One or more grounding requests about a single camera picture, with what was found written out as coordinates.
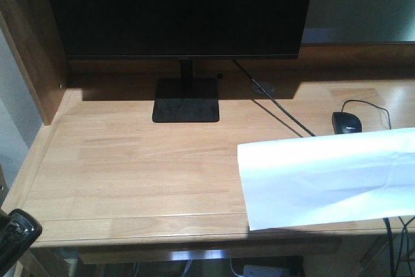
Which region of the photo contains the white paper sheet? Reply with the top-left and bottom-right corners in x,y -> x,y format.
237,128 -> 414,230

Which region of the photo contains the black and orange stapler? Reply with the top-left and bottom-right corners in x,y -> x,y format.
1,208 -> 43,276

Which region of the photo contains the wooden desk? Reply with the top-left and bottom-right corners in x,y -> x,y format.
1,0 -> 414,263

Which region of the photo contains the black computer monitor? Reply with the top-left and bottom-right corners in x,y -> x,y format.
50,0 -> 310,123

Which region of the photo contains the black computer mouse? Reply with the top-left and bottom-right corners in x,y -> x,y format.
332,112 -> 362,134

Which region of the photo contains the white power strip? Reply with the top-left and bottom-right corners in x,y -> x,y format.
230,258 -> 286,277

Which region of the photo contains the black monitor cable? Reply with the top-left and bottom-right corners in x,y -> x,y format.
231,59 -> 317,137

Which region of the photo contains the grey desk cable grommet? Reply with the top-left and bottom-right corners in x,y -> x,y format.
251,81 -> 275,95

